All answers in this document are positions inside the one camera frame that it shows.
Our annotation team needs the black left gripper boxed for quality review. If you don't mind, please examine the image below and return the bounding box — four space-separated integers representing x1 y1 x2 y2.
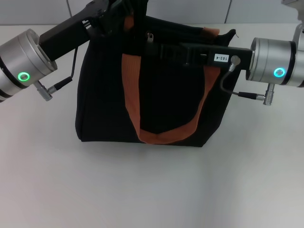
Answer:
38 0 136 62

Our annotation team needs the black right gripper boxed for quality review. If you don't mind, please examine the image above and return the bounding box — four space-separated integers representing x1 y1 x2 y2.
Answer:
144 42 254 72

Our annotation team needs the black bag with brown handles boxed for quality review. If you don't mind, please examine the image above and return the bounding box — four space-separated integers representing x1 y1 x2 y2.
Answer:
74 0 239 145

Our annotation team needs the left gripper cable with plug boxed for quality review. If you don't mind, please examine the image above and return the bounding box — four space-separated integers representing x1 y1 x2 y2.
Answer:
35 46 79 102

